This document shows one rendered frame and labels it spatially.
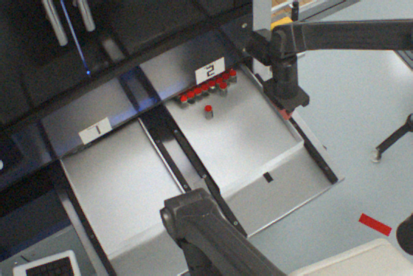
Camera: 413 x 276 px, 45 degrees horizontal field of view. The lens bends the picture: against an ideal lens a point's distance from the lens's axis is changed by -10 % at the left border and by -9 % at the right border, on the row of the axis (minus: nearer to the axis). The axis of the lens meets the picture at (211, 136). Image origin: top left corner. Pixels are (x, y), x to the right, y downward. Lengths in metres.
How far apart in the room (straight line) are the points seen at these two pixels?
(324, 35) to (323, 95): 1.62
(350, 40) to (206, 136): 0.63
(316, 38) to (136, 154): 0.66
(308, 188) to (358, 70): 1.42
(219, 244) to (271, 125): 0.81
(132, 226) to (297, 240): 1.05
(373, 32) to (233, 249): 0.47
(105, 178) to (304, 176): 0.54
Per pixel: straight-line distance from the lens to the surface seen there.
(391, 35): 0.95
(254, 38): 1.20
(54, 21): 0.99
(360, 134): 2.57
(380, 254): 0.92
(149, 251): 1.39
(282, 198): 1.43
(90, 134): 1.40
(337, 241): 2.34
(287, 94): 1.20
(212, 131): 1.51
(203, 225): 0.80
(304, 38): 1.08
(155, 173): 1.47
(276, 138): 1.50
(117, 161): 1.50
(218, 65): 1.45
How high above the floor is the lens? 2.19
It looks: 61 degrees down
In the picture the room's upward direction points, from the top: 6 degrees counter-clockwise
